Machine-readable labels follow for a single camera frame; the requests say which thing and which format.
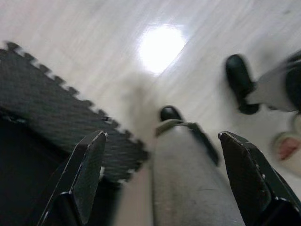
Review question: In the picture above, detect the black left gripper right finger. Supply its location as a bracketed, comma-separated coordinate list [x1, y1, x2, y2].
[218, 131, 301, 226]

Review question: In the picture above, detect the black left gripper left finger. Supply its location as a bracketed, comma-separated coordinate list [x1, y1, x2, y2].
[39, 130, 109, 226]

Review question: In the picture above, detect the pink white slipper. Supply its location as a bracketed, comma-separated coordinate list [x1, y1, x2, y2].
[272, 131, 301, 161]

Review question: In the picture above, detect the grey robot left leg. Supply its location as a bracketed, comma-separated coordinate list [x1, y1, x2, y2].
[150, 105, 246, 226]

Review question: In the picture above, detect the black foam puzzle mat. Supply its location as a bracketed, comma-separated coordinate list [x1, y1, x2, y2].
[0, 41, 151, 189]

